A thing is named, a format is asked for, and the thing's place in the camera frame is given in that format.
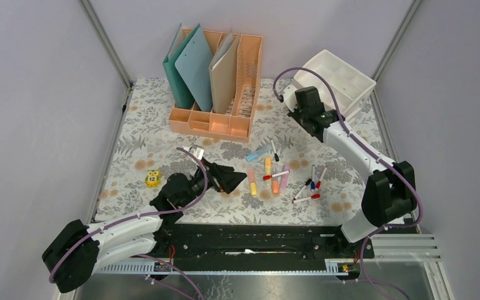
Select red cap marker upper right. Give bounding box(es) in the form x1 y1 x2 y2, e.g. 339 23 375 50
315 166 328 190

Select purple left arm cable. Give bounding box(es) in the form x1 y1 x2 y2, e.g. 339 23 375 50
48 147 210 300

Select floral table cloth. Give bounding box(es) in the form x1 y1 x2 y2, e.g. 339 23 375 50
94 79 365 225

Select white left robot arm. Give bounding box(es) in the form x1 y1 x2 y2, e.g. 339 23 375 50
42 159 248 293

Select black cap whiteboard marker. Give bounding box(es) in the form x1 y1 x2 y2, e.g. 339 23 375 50
270 139 280 162

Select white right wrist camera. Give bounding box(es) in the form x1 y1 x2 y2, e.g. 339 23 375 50
282 84 298 111

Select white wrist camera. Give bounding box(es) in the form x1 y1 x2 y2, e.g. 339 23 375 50
282 84 298 111
183 145 204 160

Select light blue folder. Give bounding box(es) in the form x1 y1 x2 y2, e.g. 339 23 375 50
174 25 213 112

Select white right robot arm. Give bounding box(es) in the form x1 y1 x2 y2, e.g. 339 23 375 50
282 85 418 258

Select white plastic drawer unit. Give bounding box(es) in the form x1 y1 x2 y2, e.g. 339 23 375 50
291 49 376 125

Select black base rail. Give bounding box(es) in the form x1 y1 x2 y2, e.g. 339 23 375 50
143 224 380 273

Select yellow owl eraser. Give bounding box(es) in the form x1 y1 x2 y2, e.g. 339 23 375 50
144 169 161 188

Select orange plastic file organizer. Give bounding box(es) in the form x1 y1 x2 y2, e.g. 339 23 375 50
168 28 263 143

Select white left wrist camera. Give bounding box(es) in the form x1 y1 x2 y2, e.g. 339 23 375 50
183 145 204 160

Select green folder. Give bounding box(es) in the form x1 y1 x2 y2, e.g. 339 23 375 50
162 23 201 109

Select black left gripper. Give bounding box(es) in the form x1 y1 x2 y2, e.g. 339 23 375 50
179 157 246 208

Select blue cap marker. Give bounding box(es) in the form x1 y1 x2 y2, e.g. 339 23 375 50
310 164 316 193

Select tan kraft folder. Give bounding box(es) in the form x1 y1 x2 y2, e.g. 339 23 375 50
209 30 241 114

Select black cap marker right group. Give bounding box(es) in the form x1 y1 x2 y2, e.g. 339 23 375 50
293 179 312 201

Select red cap marker on highlighters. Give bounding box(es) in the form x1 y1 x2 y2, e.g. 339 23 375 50
263 170 290 181

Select red cap marker lowest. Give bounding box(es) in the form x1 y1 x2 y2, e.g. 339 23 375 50
292 194 321 204

